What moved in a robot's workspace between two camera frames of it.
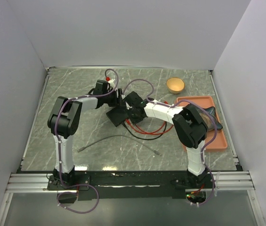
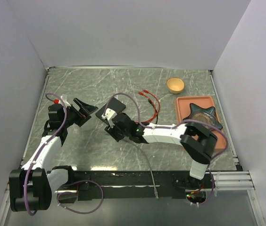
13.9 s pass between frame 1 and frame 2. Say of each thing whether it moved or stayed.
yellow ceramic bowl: stayed
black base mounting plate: stayed
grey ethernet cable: moved
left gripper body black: moved
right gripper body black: moved
